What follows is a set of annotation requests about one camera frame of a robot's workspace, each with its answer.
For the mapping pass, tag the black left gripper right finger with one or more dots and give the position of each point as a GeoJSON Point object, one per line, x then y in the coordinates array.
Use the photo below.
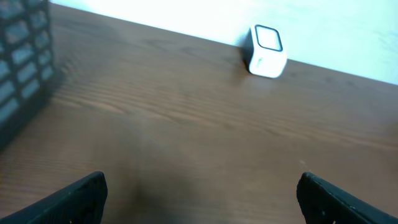
{"type": "Point", "coordinates": [323, 202]}

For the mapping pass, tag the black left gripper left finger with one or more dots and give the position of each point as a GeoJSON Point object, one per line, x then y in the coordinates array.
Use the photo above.
{"type": "Point", "coordinates": [80, 202]}

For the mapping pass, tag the grey plastic basket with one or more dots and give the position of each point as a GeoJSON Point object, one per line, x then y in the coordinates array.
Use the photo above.
{"type": "Point", "coordinates": [27, 63]}

